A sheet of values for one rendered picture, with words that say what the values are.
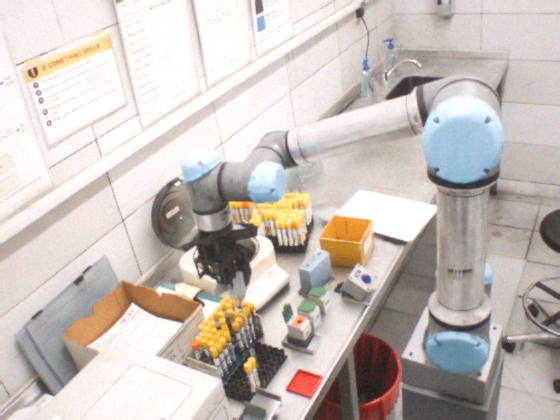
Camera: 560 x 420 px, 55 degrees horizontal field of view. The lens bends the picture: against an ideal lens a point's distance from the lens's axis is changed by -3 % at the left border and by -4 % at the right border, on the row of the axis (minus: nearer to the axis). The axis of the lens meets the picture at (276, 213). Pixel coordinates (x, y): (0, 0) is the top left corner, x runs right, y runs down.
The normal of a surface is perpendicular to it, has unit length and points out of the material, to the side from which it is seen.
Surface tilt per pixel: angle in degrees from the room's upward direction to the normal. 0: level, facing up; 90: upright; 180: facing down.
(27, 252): 90
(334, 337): 0
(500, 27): 90
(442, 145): 81
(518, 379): 0
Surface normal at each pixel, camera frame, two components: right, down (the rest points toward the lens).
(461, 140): -0.33, 0.39
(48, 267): 0.86, 0.15
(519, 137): -0.48, 0.51
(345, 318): -0.15, -0.84
